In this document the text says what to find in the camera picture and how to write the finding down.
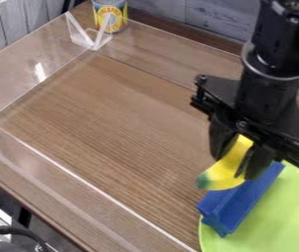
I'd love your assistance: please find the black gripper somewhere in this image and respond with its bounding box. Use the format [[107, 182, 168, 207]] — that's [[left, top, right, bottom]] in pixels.
[[190, 74, 299, 180]]

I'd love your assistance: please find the blue plastic block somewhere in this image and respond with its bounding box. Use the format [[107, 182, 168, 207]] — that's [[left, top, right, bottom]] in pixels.
[[196, 162, 284, 237]]

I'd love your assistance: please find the yellow toy banana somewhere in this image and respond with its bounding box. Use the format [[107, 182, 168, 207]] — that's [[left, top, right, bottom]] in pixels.
[[195, 135, 254, 191]]

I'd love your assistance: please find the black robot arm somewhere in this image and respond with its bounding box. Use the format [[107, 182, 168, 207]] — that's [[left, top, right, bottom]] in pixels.
[[190, 0, 299, 180]]

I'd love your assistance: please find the black cable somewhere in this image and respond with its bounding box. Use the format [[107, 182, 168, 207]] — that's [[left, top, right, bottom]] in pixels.
[[0, 225, 48, 252]]

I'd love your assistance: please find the green plate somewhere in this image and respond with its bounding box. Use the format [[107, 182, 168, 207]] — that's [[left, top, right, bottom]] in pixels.
[[198, 163, 299, 252]]

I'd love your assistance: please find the clear acrylic barrier wall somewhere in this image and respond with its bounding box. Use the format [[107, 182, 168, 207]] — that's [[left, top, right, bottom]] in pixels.
[[0, 10, 243, 252]]

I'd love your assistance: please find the yellow labelled tin can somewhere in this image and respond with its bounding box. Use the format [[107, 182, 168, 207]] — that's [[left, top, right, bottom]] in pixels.
[[92, 0, 128, 33]]

